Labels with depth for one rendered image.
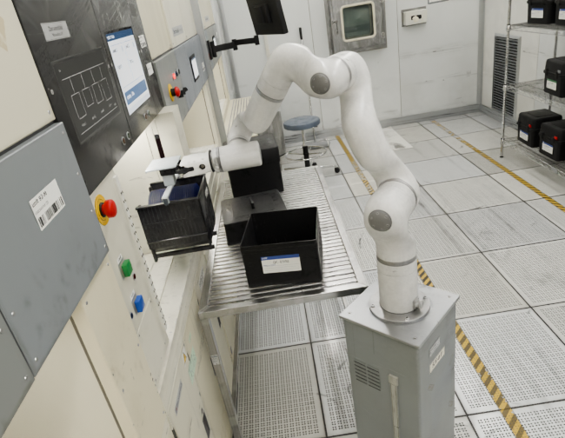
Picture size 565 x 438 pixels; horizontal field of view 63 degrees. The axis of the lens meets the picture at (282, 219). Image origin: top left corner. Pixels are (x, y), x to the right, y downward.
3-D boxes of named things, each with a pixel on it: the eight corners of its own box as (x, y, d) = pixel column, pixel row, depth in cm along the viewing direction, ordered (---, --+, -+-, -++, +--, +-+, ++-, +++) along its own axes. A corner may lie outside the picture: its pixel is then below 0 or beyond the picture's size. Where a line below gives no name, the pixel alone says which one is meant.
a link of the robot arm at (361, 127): (377, 232, 133) (394, 208, 146) (415, 223, 126) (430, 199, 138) (303, 69, 122) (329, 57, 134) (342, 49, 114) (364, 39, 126)
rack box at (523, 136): (513, 139, 427) (515, 111, 415) (544, 135, 425) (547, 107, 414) (529, 149, 399) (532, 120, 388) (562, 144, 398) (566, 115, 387)
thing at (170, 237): (213, 257, 154) (190, 169, 141) (153, 268, 155) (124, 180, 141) (218, 226, 176) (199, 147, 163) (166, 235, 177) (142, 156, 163)
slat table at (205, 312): (382, 436, 192) (368, 285, 160) (240, 458, 193) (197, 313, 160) (332, 271, 310) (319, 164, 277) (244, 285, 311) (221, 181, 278)
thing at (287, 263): (248, 288, 170) (238, 247, 163) (257, 249, 195) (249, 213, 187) (322, 281, 166) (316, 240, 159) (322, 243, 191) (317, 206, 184)
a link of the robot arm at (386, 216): (422, 248, 141) (419, 175, 131) (404, 281, 127) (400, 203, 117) (383, 243, 147) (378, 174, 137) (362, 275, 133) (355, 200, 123)
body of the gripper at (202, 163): (216, 175, 150) (182, 182, 150) (218, 166, 159) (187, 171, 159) (211, 154, 146) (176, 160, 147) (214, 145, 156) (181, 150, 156)
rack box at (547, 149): (534, 152, 393) (536, 122, 381) (567, 146, 392) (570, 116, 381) (555, 163, 365) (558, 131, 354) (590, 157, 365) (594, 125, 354)
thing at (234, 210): (293, 231, 205) (289, 204, 199) (227, 246, 202) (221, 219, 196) (281, 206, 231) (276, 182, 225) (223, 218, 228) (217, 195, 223)
